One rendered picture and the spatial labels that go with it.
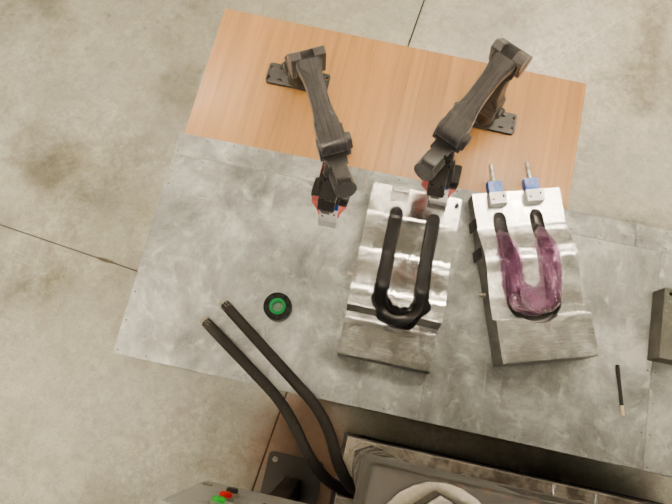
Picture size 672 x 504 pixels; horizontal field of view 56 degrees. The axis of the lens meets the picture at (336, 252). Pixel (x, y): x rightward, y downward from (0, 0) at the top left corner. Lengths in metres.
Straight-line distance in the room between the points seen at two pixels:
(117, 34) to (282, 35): 1.29
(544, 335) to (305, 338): 0.66
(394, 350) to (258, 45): 1.08
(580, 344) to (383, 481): 1.28
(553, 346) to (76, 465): 1.87
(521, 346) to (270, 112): 1.03
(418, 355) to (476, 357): 0.18
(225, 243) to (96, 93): 1.45
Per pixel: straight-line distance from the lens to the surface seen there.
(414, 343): 1.78
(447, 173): 1.68
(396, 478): 0.62
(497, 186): 1.93
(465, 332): 1.87
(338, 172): 1.56
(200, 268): 1.91
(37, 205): 3.06
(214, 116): 2.08
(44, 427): 2.86
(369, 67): 2.13
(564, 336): 1.83
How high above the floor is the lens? 2.62
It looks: 75 degrees down
